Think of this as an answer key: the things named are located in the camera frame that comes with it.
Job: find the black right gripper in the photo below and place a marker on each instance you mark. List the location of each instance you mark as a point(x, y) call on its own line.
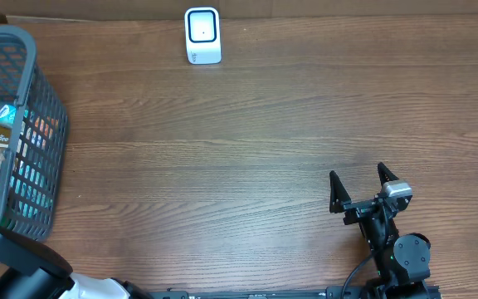
point(341, 202)

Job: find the orange snack packet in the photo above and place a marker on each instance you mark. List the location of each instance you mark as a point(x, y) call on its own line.
point(42, 131)

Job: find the teal snack packet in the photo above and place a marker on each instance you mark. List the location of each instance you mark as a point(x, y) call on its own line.
point(32, 188)

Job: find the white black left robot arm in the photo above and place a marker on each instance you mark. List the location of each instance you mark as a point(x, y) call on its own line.
point(36, 271)

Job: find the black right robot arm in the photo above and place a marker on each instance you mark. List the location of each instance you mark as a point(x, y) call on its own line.
point(403, 261)

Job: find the white barcode scanner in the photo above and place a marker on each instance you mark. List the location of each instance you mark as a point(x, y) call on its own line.
point(202, 35)

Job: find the grey plastic mesh basket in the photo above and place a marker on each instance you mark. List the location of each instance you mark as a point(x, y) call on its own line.
point(33, 153)

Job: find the small teal white box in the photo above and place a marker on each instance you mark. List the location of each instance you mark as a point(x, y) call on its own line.
point(7, 116)

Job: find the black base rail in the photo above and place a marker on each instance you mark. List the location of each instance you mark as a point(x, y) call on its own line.
point(264, 294)

